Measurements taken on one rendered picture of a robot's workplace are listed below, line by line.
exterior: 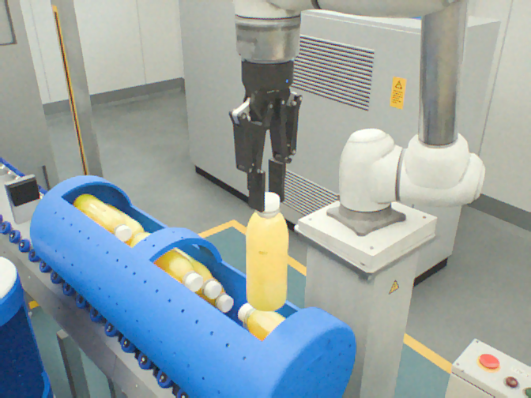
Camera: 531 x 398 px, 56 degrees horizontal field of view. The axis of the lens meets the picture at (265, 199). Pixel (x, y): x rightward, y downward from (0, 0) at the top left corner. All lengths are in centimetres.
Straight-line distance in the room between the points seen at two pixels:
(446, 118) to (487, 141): 249
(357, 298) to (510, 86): 240
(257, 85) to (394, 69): 184
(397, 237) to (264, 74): 89
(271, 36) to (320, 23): 213
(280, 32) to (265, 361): 52
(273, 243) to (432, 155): 66
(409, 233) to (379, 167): 22
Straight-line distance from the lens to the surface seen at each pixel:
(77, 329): 152
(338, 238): 148
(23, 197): 191
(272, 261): 84
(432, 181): 141
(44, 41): 595
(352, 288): 154
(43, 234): 142
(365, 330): 164
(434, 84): 129
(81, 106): 208
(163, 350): 104
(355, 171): 145
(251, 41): 69
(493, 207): 393
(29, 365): 184
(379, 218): 152
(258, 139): 75
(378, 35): 256
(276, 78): 71
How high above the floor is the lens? 184
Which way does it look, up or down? 28 degrees down
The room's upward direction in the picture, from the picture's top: straight up
